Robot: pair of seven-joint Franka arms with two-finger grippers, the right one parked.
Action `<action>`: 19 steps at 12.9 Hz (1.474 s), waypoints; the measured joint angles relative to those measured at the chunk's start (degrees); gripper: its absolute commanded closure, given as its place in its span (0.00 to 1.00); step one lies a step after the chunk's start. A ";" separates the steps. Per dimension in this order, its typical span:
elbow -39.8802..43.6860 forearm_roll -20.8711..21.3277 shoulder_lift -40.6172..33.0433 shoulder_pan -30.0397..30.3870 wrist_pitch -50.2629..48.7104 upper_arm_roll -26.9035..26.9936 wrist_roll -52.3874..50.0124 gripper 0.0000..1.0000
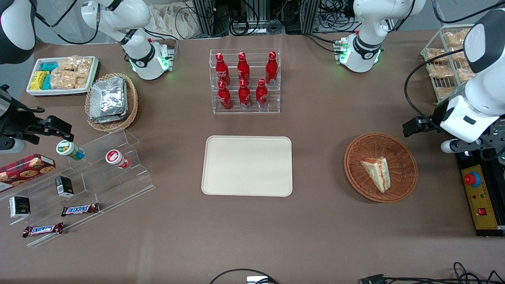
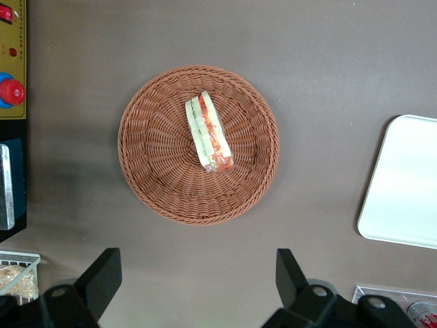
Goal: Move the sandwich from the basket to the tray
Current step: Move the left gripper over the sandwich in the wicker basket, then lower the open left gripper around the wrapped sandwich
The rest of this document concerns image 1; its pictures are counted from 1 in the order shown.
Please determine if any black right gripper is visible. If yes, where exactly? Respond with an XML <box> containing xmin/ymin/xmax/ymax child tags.
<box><xmin>0</xmin><ymin>85</ymin><xmax>75</xmax><ymax>146</ymax></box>

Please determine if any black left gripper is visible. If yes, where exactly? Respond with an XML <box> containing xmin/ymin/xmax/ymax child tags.
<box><xmin>402</xmin><ymin>105</ymin><xmax>451</xmax><ymax>138</ymax></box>

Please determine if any triangular sandwich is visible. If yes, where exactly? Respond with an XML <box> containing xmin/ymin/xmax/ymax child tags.
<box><xmin>360</xmin><ymin>157</ymin><xmax>391</xmax><ymax>193</ymax></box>

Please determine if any brown round wicker basket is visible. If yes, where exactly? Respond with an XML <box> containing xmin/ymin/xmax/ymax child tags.
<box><xmin>344</xmin><ymin>133</ymin><xmax>419</xmax><ymax>204</ymax></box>

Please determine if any white rectangular snack tray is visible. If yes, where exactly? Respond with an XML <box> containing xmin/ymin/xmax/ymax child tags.
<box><xmin>26</xmin><ymin>56</ymin><xmax>99</xmax><ymax>97</ymax></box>

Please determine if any light oval wicker basket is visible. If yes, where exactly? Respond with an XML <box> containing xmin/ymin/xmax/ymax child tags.
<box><xmin>85</xmin><ymin>73</ymin><xmax>139</xmax><ymax>132</ymax></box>

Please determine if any beige plastic tray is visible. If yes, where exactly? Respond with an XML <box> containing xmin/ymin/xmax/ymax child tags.
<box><xmin>201</xmin><ymin>136</ymin><xmax>293</xmax><ymax>197</ymax></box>

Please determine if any green lid yogurt bottle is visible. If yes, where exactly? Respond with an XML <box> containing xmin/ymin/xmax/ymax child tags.
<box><xmin>56</xmin><ymin>140</ymin><xmax>86</xmax><ymax>161</ymax></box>

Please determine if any small black box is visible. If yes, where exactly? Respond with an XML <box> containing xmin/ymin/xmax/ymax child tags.
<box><xmin>54</xmin><ymin>176</ymin><xmax>75</xmax><ymax>198</ymax></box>
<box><xmin>9</xmin><ymin>196</ymin><xmax>31</xmax><ymax>219</ymax></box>

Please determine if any red cookie box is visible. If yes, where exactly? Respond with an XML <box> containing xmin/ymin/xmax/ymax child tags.
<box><xmin>0</xmin><ymin>153</ymin><xmax>56</xmax><ymax>193</ymax></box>

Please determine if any yellow snack packet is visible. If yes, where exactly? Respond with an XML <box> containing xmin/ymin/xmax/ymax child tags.
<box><xmin>30</xmin><ymin>71</ymin><xmax>49</xmax><ymax>91</ymax></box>

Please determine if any silver foil pack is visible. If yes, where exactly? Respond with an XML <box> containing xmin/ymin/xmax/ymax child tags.
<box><xmin>92</xmin><ymin>77</ymin><xmax>126</xmax><ymax>119</ymax></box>
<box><xmin>89</xmin><ymin>81</ymin><xmax>129</xmax><ymax>124</ymax></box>

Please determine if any red lid yogurt bottle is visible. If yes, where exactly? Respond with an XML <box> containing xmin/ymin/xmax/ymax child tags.
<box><xmin>105</xmin><ymin>149</ymin><xmax>131</xmax><ymax>170</ymax></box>

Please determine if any red emergency stop button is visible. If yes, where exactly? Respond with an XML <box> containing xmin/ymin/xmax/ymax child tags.
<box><xmin>464</xmin><ymin>172</ymin><xmax>482</xmax><ymax>188</ymax></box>

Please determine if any clear acrylic step stand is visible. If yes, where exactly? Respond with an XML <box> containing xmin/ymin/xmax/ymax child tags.
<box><xmin>0</xmin><ymin>129</ymin><xmax>156</xmax><ymax>248</ymax></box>

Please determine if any brown snickers bar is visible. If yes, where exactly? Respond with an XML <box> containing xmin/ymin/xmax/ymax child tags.
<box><xmin>61</xmin><ymin>203</ymin><xmax>100</xmax><ymax>217</ymax></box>
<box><xmin>22</xmin><ymin>222</ymin><xmax>65</xmax><ymax>238</ymax></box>

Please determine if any black yellow control box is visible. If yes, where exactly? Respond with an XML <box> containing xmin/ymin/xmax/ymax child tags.
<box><xmin>455</xmin><ymin>151</ymin><xmax>505</xmax><ymax>237</ymax></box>

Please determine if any white cloth bag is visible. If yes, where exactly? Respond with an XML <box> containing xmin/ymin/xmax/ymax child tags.
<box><xmin>149</xmin><ymin>2</ymin><xmax>198</xmax><ymax>40</ymax></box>

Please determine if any red cola bottle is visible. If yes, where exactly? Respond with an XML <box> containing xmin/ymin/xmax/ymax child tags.
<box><xmin>265</xmin><ymin>51</ymin><xmax>279</xmax><ymax>86</ymax></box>
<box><xmin>217</xmin><ymin>81</ymin><xmax>233</xmax><ymax>110</ymax></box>
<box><xmin>215</xmin><ymin>53</ymin><xmax>231</xmax><ymax>87</ymax></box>
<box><xmin>237</xmin><ymin>52</ymin><xmax>251</xmax><ymax>84</ymax></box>
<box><xmin>238</xmin><ymin>79</ymin><xmax>252</xmax><ymax>109</ymax></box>
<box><xmin>255</xmin><ymin>78</ymin><xmax>269</xmax><ymax>108</ymax></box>

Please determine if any clear acrylic bottle rack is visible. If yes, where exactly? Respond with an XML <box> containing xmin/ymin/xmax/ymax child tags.
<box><xmin>209</xmin><ymin>49</ymin><xmax>281</xmax><ymax>114</ymax></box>

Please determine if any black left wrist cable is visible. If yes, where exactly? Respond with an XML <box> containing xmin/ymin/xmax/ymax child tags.
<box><xmin>404</xmin><ymin>49</ymin><xmax>475</xmax><ymax>133</ymax></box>

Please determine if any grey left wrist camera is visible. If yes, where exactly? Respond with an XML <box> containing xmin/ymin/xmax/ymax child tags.
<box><xmin>441</xmin><ymin>139</ymin><xmax>471</xmax><ymax>155</ymax></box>

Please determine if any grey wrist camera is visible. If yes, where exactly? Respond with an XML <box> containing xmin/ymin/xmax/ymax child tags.
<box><xmin>441</xmin><ymin>139</ymin><xmax>471</xmax><ymax>155</ymax></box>
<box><xmin>0</xmin><ymin>137</ymin><xmax>26</xmax><ymax>155</ymax></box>

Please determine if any white wire rack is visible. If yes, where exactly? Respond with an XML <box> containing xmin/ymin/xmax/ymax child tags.
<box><xmin>420</xmin><ymin>24</ymin><xmax>479</xmax><ymax>105</ymax></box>

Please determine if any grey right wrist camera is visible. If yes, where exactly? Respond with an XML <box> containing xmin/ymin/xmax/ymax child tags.
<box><xmin>0</xmin><ymin>137</ymin><xmax>26</xmax><ymax>155</ymax></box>

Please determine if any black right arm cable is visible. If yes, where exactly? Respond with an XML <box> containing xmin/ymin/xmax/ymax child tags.
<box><xmin>35</xmin><ymin>0</ymin><xmax>100</xmax><ymax>45</ymax></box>

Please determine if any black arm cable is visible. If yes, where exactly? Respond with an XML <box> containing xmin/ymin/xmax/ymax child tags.
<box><xmin>35</xmin><ymin>0</ymin><xmax>100</xmax><ymax>45</ymax></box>
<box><xmin>432</xmin><ymin>0</ymin><xmax>505</xmax><ymax>25</ymax></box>

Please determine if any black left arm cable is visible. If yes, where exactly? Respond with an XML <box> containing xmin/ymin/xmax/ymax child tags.
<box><xmin>432</xmin><ymin>0</ymin><xmax>505</xmax><ymax>25</ymax></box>

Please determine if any black tangled table cable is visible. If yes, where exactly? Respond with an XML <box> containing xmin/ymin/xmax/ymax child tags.
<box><xmin>358</xmin><ymin>262</ymin><xmax>505</xmax><ymax>284</ymax></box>

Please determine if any aluminium frame post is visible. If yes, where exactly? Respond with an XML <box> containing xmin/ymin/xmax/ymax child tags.
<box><xmin>193</xmin><ymin>0</ymin><xmax>216</xmax><ymax>37</ymax></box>
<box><xmin>301</xmin><ymin>0</ymin><xmax>321</xmax><ymax>35</ymax></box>

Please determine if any black looped table cable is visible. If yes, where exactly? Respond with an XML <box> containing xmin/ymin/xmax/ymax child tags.
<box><xmin>209</xmin><ymin>268</ymin><xmax>279</xmax><ymax>284</ymax></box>

